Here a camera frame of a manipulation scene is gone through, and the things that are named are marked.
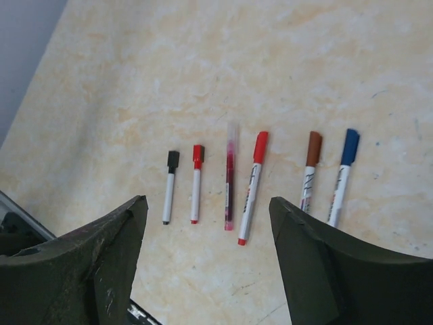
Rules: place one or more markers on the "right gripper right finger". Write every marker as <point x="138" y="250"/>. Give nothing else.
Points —
<point x="331" y="277"/>

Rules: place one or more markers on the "blue pen cap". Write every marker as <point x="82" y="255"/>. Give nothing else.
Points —
<point x="350" y="147"/>

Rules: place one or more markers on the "small red pen cap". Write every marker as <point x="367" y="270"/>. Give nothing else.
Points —
<point x="314" y="149"/>

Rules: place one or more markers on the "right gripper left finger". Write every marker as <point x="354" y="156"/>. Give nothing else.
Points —
<point x="82" y="277"/>

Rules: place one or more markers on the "black capped marker pen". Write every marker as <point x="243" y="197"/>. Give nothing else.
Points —
<point x="168" y="199"/>

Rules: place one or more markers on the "dark red pen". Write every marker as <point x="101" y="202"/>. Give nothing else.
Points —
<point x="229" y="186"/>

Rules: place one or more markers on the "white pen red end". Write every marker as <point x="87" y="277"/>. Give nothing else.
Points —
<point x="195" y="197"/>

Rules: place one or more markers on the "clear plastic pen cap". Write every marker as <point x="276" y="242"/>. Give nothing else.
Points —
<point x="232" y="133"/>

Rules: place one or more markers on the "small black pen cap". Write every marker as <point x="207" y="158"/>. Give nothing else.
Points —
<point x="173" y="161"/>

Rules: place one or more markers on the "white pen blue markings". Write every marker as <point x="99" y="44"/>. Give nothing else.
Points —
<point x="307" y="189"/>

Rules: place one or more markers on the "white pen red tip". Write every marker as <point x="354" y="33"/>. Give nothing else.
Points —
<point x="249" y="205"/>

